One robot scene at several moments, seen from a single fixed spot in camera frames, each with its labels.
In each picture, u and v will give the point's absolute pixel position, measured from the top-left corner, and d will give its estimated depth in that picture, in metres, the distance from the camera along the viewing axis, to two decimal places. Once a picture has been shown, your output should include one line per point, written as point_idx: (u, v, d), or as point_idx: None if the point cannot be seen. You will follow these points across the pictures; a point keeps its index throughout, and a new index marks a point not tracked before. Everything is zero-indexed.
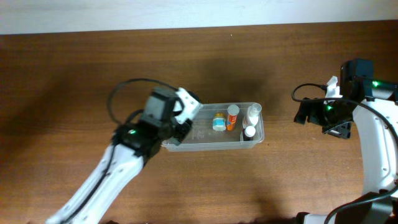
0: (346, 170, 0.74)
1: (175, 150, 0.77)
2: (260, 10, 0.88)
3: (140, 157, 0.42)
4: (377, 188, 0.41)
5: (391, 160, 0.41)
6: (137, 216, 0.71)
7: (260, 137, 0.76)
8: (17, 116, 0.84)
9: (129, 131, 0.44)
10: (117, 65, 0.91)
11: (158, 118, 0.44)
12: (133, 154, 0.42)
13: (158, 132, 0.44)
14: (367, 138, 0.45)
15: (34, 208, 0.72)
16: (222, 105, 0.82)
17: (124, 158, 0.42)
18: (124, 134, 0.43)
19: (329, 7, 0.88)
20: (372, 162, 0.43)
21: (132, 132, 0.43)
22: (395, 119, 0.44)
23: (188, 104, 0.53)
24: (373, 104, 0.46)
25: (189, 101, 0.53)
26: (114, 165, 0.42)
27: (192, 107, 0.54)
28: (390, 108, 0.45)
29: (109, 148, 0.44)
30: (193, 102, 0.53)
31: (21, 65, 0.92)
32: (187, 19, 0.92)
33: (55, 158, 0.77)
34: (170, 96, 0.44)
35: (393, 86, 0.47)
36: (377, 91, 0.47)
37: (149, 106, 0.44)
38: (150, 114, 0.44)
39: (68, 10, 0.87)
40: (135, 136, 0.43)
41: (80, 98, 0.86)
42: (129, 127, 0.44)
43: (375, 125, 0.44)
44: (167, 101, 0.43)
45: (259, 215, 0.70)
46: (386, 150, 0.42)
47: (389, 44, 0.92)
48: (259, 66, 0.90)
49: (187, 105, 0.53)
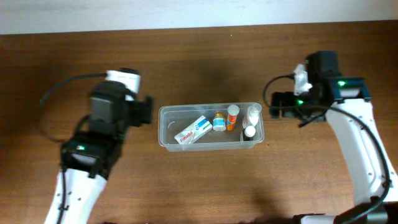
0: (346, 170, 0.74)
1: (175, 150, 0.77)
2: (260, 10, 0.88)
3: (95, 175, 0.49)
4: (365, 195, 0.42)
5: (374, 163, 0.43)
6: (137, 216, 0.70)
7: (260, 137, 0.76)
8: (17, 116, 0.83)
9: (77, 147, 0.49)
10: (116, 65, 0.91)
11: (107, 121, 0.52)
12: (87, 175, 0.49)
13: (112, 134, 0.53)
14: (347, 142, 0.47)
15: (35, 208, 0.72)
16: (222, 105, 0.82)
17: (79, 185, 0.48)
18: (73, 151, 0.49)
19: (328, 7, 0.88)
20: (356, 168, 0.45)
21: (80, 148, 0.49)
22: (367, 118, 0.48)
23: (123, 79, 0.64)
24: (344, 106, 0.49)
25: (128, 78, 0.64)
26: (69, 196, 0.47)
27: (132, 83, 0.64)
28: (361, 107, 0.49)
29: (60, 177, 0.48)
30: (130, 76, 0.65)
31: (21, 65, 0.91)
32: (187, 19, 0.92)
33: (55, 158, 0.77)
34: (112, 96, 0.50)
35: (359, 83, 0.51)
36: (346, 90, 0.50)
37: (94, 110, 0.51)
38: (100, 118, 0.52)
39: (68, 10, 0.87)
40: (86, 152, 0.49)
41: (79, 98, 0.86)
42: (78, 141, 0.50)
43: (351, 127, 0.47)
44: (111, 102, 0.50)
45: (259, 215, 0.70)
46: (366, 154, 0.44)
47: (388, 45, 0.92)
48: (259, 66, 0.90)
49: (123, 80, 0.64)
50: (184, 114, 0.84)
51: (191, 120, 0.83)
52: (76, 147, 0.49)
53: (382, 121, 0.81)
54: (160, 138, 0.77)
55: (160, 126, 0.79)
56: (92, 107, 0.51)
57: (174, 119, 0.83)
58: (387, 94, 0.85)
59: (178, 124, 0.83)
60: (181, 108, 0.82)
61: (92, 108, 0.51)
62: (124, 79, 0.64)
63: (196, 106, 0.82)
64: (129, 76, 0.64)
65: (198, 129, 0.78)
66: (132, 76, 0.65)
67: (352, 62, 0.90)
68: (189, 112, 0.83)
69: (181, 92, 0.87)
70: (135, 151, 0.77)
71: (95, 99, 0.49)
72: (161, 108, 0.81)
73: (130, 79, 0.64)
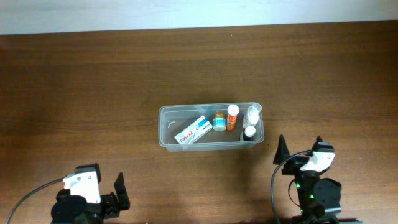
0: (346, 170, 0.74)
1: (175, 150, 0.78)
2: (260, 10, 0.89)
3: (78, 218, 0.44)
4: None
5: None
6: (137, 216, 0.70)
7: (260, 137, 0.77)
8: (18, 116, 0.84)
9: (66, 198, 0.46)
10: (116, 65, 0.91)
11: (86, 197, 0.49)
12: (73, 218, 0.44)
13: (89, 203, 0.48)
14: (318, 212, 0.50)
15: (35, 208, 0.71)
16: (222, 105, 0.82)
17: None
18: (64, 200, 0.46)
19: (327, 8, 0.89)
20: None
21: (68, 198, 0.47)
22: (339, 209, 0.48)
23: (80, 183, 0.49)
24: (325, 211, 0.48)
25: (86, 178, 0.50)
26: None
27: (91, 183, 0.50)
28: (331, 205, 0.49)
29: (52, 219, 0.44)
30: (89, 175, 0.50)
31: (22, 66, 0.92)
32: (187, 20, 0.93)
33: (55, 158, 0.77)
34: (93, 164, 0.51)
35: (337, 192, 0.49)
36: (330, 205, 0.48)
37: (76, 186, 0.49)
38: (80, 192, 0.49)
39: (69, 11, 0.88)
40: (73, 201, 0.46)
41: (79, 98, 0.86)
42: (67, 196, 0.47)
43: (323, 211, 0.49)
44: (96, 167, 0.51)
45: (260, 215, 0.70)
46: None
47: (388, 44, 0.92)
48: (260, 66, 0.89)
49: (81, 185, 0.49)
50: (184, 114, 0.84)
51: (191, 120, 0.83)
52: (66, 198, 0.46)
53: (383, 120, 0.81)
54: (160, 138, 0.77)
55: (160, 126, 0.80)
56: (72, 185, 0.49)
57: (174, 119, 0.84)
58: (388, 95, 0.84)
59: (178, 124, 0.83)
60: (181, 108, 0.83)
61: (73, 186, 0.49)
62: (79, 184, 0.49)
63: (196, 106, 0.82)
64: (87, 175, 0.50)
65: (198, 129, 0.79)
66: (90, 173, 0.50)
67: (352, 62, 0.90)
68: (189, 112, 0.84)
69: (181, 93, 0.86)
70: (135, 151, 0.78)
71: (76, 170, 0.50)
72: (161, 108, 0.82)
73: (89, 179, 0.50)
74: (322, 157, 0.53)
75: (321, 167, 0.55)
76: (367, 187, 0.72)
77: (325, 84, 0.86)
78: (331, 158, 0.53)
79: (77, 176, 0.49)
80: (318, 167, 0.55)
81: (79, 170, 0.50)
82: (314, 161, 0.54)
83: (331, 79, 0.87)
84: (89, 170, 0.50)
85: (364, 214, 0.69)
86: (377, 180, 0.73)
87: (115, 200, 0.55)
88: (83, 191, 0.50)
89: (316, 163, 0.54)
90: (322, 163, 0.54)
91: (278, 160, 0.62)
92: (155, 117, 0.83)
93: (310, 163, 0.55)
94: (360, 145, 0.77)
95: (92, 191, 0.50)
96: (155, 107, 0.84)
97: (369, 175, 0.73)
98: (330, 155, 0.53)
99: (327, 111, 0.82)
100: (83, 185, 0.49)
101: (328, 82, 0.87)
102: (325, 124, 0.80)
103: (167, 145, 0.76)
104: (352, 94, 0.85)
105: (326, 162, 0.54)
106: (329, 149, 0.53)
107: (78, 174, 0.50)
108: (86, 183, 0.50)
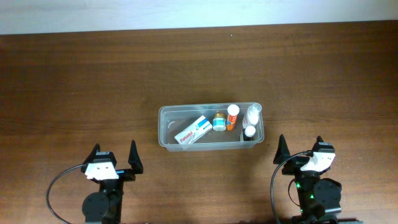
0: (346, 170, 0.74)
1: (175, 150, 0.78)
2: (260, 10, 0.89)
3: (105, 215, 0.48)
4: None
5: None
6: (137, 216, 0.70)
7: (260, 137, 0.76)
8: (17, 116, 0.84)
9: (91, 200, 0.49)
10: (117, 65, 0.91)
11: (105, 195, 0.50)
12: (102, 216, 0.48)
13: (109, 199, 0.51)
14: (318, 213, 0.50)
15: (35, 208, 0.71)
16: (222, 105, 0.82)
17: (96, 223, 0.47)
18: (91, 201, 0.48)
19: (328, 8, 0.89)
20: None
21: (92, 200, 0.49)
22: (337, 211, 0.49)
23: (99, 172, 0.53)
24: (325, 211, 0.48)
25: (104, 168, 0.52)
26: None
27: (111, 170, 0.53)
28: None
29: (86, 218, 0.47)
30: (106, 165, 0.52)
31: (22, 66, 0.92)
32: (187, 20, 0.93)
33: (55, 158, 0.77)
34: (108, 154, 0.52)
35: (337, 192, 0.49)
36: (330, 205, 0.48)
37: (96, 173, 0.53)
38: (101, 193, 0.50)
39: (68, 11, 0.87)
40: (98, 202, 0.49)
41: (79, 98, 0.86)
42: (91, 199, 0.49)
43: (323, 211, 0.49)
44: (111, 157, 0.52)
45: (259, 215, 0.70)
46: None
47: (388, 45, 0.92)
48: (259, 66, 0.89)
49: (100, 172, 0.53)
50: (184, 114, 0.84)
51: (191, 120, 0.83)
52: (91, 200, 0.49)
53: (383, 120, 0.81)
54: (160, 138, 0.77)
55: (160, 126, 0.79)
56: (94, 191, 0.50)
57: (174, 119, 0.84)
58: (388, 95, 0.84)
59: (178, 124, 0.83)
60: (181, 108, 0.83)
61: (94, 173, 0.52)
62: (101, 171, 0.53)
63: (196, 106, 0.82)
64: (105, 165, 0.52)
65: (198, 129, 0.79)
66: (107, 164, 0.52)
67: (352, 62, 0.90)
68: (189, 112, 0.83)
69: (181, 93, 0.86)
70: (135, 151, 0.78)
71: (95, 162, 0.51)
72: (161, 108, 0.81)
73: (106, 168, 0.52)
74: (322, 157, 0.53)
75: (321, 167, 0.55)
76: (368, 187, 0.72)
77: (325, 85, 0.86)
78: (332, 158, 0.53)
79: (96, 167, 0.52)
80: (317, 168, 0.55)
81: (96, 162, 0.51)
82: (314, 162, 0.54)
83: (331, 79, 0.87)
84: (105, 162, 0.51)
85: (364, 215, 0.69)
86: (377, 180, 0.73)
87: (130, 172, 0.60)
88: (103, 175, 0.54)
89: (315, 163, 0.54)
90: (322, 163, 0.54)
91: (278, 159, 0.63)
92: (155, 117, 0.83)
93: (310, 163, 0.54)
94: (360, 145, 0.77)
95: (112, 175, 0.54)
96: (156, 107, 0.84)
97: (369, 176, 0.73)
98: (330, 155, 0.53)
99: (327, 111, 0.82)
100: (102, 172, 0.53)
101: (328, 82, 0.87)
102: (325, 124, 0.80)
103: (167, 145, 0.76)
104: (352, 94, 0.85)
105: (326, 162, 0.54)
106: (330, 149, 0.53)
107: (96, 164, 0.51)
108: (104, 171, 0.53)
